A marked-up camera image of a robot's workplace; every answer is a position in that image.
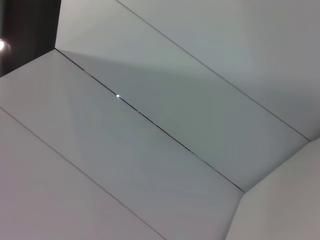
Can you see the bright round lamp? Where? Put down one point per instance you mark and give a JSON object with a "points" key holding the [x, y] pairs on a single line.
{"points": [[2, 46]]}

